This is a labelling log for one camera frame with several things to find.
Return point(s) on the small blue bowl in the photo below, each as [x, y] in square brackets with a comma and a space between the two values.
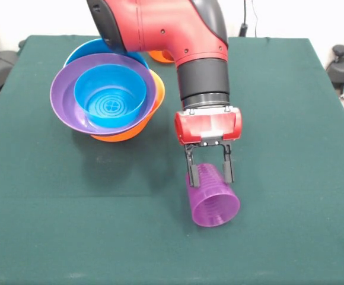
[109, 101]

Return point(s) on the wide purple bowl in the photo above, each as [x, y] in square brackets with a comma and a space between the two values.
[62, 101]

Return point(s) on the dark green table cloth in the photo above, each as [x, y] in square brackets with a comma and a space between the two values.
[160, 237]

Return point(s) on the large blue bowl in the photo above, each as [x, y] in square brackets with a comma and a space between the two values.
[86, 49]

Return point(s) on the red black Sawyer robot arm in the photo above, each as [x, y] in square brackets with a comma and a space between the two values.
[175, 35]

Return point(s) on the purple cup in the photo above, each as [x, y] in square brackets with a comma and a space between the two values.
[213, 205]

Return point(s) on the large orange bowl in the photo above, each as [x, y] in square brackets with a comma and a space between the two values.
[157, 104]

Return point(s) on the small red-orange bowl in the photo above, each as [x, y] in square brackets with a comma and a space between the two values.
[160, 56]

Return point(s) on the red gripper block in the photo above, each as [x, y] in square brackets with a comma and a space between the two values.
[207, 126]

